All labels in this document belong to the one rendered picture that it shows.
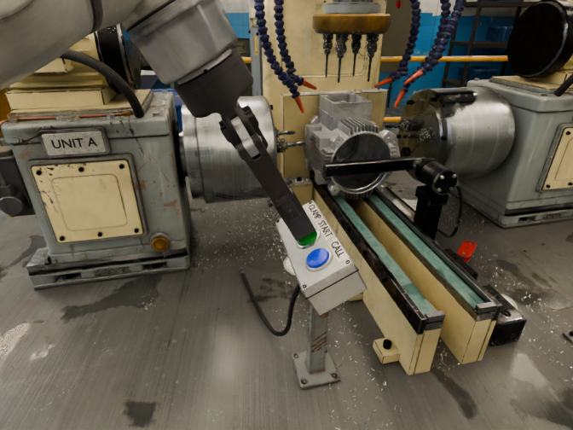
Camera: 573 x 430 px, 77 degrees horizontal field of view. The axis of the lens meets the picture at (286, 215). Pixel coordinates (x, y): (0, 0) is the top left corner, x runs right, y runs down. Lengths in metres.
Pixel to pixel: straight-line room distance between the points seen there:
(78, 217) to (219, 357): 0.40
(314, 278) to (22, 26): 0.34
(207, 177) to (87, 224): 0.26
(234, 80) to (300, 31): 0.77
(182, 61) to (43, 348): 0.62
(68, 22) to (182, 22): 0.09
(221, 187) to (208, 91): 0.48
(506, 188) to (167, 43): 0.99
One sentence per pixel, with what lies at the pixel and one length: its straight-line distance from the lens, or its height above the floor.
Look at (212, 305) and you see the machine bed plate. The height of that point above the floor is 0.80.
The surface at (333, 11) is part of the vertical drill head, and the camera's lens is 0.93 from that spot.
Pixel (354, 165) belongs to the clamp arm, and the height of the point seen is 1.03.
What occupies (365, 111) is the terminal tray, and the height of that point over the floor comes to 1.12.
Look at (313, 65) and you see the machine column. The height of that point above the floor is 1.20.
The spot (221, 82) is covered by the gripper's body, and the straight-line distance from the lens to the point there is 0.37.
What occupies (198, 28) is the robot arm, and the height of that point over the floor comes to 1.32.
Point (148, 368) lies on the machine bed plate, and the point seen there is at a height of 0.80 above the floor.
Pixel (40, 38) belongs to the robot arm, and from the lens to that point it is 0.30.
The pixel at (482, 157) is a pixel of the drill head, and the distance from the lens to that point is 1.06.
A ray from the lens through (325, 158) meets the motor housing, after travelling 0.88.
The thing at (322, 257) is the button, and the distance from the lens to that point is 0.44.
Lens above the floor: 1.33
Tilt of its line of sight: 29 degrees down
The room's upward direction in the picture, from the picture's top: straight up
